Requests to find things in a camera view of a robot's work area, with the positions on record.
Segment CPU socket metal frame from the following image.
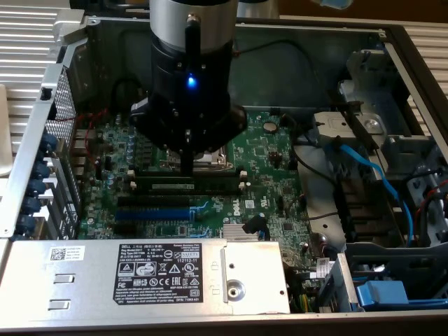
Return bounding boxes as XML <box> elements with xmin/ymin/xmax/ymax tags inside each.
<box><xmin>159</xmin><ymin>143</ymin><xmax>236</xmax><ymax>173</ymax></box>

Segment black flat strap wire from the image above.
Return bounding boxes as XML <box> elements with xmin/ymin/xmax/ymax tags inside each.
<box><xmin>327</xmin><ymin>89</ymin><xmax>381</xmax><ymax>151</ymax></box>

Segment blue expansion slot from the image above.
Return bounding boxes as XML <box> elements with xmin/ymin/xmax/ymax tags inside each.
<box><xmin>114</xmin><ymin>206</ymin><xmax>197</xmax><ymax>221</ymax></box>

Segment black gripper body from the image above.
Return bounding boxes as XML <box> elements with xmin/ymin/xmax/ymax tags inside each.
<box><xmin>150</xmin><ymin>37</ymin><xmax>235</xmax><ymax>155</ymax></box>

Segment green RAM stick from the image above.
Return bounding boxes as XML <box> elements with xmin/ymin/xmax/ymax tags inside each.
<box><xmin>134</xmin><ymin>175</ymin><xmax>243</xmax><ymax>193</ymax></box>

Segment black looped wire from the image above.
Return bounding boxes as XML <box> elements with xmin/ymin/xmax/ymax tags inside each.
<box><xmin>110</xmin><ymin>76</ymin><xmax>151</xmax><ymax>113</ymax></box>

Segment short black expansion slot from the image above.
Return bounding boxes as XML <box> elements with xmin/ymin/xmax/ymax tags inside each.
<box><xmin>113</xmin><ymin>222</ymin><xmax>138</xmax><ymax>235</ymax></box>

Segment silver finned chipset heatsink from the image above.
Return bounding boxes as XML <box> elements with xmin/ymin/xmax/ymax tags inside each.
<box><xmin>223</xmin><ymin>223</ymin><xmax>270</xmax><ymax>242</ymax></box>

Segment black wire beside motherboard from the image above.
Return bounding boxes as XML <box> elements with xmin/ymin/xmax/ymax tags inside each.
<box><xmin>292</xmin><ymin>139</ymin><xmax>340</xmax><ymax>186</ymax></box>

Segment open metal PC case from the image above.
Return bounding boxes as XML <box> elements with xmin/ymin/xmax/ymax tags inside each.
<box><xmin>0</xmin><ymin>13</ymin><xmax>448</xmax><ymax>333</ymax></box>

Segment grey metal disk bay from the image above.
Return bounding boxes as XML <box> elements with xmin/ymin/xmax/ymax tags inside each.
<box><xmin>311</xmin><ymin>48</ymin><xmax>448</xmax><ymax>246</ymax></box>

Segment yellow green wire bundle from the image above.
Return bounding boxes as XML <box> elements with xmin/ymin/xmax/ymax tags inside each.
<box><xmin>292</xmin><ymin>292</ymin><xmax>312</xmax><ymax>313</ymax></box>

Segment blue card retainer clip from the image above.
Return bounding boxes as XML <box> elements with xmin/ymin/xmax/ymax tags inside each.
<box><xmin>17</xmin><ymin>213</ymin><xmax>36</xmax><ymax>232</ymax></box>
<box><xmin>27</xmin><ymin>178</ymin><xmax>46</xmax><ymax>197</ymax></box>
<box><xmin>43</xmin><ymin>132</ymin><xmax>59</xmax><ymax>153</ymax></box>
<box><xmin>34</xmin><ymin>162</ymin><xmax>52</xmax><ymax>179</ymax></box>
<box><xmin>24</xmin><ymin>196</ymin><xmax>42</xmax><ymax>214</ymax></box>

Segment green Dell motherboard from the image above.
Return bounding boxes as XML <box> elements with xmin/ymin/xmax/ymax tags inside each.
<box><xmin>71</xmin><ymin>108</ymin><xmax>316</xmax><ymax>293</ymax></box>

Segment blue flat data wire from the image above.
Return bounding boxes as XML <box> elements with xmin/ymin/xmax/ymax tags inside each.
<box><xmin>323</xmin><ymin>138</ymin><xmax>417</xmax><ymax>248</ymax></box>

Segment silver power supply black label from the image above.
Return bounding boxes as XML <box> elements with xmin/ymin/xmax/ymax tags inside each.
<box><xmin>0</xmin><ymin>239</ymin><xmax>291</xmax><ymax>316</ymax></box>

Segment thin black wire with plug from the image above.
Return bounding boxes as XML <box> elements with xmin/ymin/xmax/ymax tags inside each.
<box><xmin>232</xmin><ymin>38</ymin><xmax>351</xmax><ymax>106</ymax></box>

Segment black wire plug on board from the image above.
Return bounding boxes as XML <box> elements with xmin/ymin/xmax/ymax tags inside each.
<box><xmin>242</xmin><ymin>215</ymin><xmax>269</xmax><ymax>235</ymax></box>

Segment red wire by disk bay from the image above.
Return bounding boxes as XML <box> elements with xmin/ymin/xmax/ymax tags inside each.
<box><xmin>414</xmin><ymin>185</ymin><xmax>448</xmax><ymax>218</ymax></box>

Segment black RAM slot white latches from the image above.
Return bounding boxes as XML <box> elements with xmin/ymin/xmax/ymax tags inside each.
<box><xmin>126</xmin><ymin>180</ymin><xmax>249</xmax><ymax>197</ymax></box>
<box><xmin>127</xmin><ymin>169</ymin><xmax>248</xmax><ymax>180</ymax></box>

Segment thin red wire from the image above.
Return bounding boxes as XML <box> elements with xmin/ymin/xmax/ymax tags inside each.
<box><xmin>55</xmin><ymin>107</ymin><xmax>109</xmax><ymax>165</ymax></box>

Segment long black expansion slot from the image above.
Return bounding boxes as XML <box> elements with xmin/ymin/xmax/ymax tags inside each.
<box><xmin>117</xmin><ymin>195</ymin><xmax>192</xmax><ymax>209</ymax></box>

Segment silver metal corner bracket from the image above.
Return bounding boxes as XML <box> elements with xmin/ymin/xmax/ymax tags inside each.
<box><xmin>52</xmin><ymin>9</ymin><xmax>87</xmax><ymax>46</ymax></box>

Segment blue plastic drive latch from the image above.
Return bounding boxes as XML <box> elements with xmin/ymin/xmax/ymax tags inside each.
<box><xmin>355</xmin><ymin>279</ymin><xmax>410</xmax><ymax>311</ymax></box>

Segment black plastic drive bracket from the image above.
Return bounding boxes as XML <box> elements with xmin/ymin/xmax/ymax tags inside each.
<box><xmin>334</xmin><ymin>176</ymin><xmax>403</xmax><ymax>242</ymax></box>

